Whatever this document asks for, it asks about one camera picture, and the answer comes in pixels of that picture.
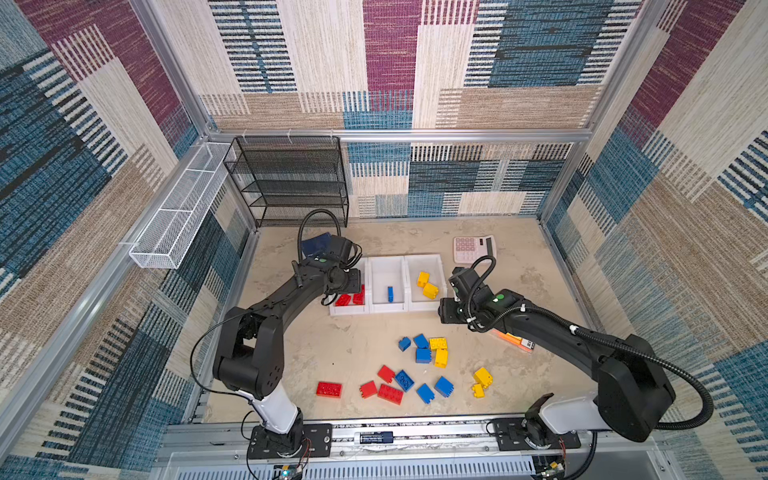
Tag red lego long brick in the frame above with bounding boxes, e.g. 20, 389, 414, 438
352, 285, 365, 306

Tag yellow lego brick tall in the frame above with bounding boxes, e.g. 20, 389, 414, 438
417, 272, 430, 288

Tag red lego small brick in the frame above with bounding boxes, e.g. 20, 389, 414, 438
377, 365, 396, 384

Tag red lego small square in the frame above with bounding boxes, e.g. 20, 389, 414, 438
359, 381, 378, 399

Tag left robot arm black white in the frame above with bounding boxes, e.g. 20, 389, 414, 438
192, 208, 362, 451

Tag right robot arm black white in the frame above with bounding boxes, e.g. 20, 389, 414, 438
438, 265, 714, 449

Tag yellow lego brick top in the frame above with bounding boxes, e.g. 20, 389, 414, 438
428, 337, 448, 351

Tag dark blue notebook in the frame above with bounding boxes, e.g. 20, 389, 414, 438
299, 233, 332, 258

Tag white bin middle compartment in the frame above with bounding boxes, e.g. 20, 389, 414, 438
366, 256, 407, 314

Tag blue lego square brick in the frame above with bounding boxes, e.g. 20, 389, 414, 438
413, 334, 430, 350

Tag pink calculator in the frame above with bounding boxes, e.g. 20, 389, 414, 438
453, 235, 497, 265

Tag yellow lego large brick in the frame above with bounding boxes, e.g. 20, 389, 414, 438
473, 367, 494, 389

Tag red lego flat brick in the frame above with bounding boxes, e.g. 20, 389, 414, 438
377, 384, 404, 405

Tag black wire shelf rack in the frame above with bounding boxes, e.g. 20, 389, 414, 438
224, 136, 349, 227

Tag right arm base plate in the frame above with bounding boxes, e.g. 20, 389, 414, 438
486, 416, 582, 451

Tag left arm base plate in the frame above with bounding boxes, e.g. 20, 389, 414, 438
247, 423, 333, 460

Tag white wire mesh basket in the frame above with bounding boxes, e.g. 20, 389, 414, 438
129, 142, 230, 269

